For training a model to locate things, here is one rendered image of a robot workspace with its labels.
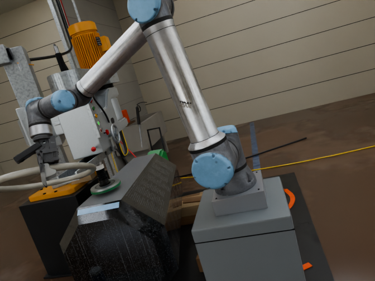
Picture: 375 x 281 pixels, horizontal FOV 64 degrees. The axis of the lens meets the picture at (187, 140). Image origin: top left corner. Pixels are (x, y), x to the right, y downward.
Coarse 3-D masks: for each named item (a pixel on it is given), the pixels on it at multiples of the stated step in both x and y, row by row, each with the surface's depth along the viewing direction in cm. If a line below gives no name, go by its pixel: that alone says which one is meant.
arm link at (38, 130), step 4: (40, 124) 127; (44, 124) 128; (48, 124) 129; (32, 128) 126; (36, 128) 126; (40, 128) 127; (44, 128) 127; (48, 128) 129; (32, 132) 126; (36, 132) 126; (40, 132) 126; (44, 132) 127; (48, 132) 128; (52, 132) 132; (32, 136) 127; (36, 136) 127
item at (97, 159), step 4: (108, 148) 226; (116, 148) 232; (104, 152) 216; (108, 152) 224; (96, 156) 200; (100, 156) 207; (104, 156) 214; (80, 160) 202; (84, 160) 206; (88, 160) 213; (92, 160) 192; (96, 160) 198; (100, 160) 206; (96, 164) 196; (64, 172) 176; (68, 172) 181; (72, 172) 185; (76, 172) 168; (80, 172) 172; (60, 176) 171; (64, 176) 175; (60, 184) 170
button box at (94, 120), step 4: (88, 104) 194; (92, 104) 199; (88, 108) 194; (88, 112) 195; (92, 112) 195; (96, 112) 202; (92, 116) 195; (92, 120) 196; (96, 120) 198; (92, 124) 197; (96, 124) 197; (96, 128) 197; (96, 132) 198; (100, 136) 199
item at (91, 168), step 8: (32, 168) 125; (56, 168) 128; (64, 168) 131; (72, 168) 134; (80, 168) 138; (88, 168) 143; (96, 168) 154; (0, 176) 125; (8, 176) 123; (16, 176) 123; (24, 176) 124; (72, 176) 168; (80, 176) 166; (32, 184) 163; (40, 184) 165; (48, 184) 167; (56, 184) 169
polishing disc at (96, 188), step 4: (112, 180) 222; (116, 180) 219; (96, 184) 224; (112, 184) 212; (116, 184) 213; (92, 188) 216; (96, 188) 213; (100, 188) 210; (104, 188) 208; (108, 188) 208
